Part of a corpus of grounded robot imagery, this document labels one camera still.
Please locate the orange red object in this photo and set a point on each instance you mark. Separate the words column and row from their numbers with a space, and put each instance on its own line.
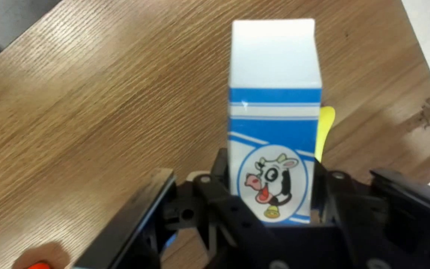
column 45, row 257

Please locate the blue white milk carton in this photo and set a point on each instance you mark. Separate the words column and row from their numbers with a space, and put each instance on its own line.
column 275, row 94

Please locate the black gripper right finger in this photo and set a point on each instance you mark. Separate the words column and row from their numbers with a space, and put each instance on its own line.
column 386, row 224

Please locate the yellow plastic piece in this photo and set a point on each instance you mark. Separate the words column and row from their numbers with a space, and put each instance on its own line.
column 327, row 118

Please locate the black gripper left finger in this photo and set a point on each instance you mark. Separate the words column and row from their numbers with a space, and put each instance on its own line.
column 109, row 248

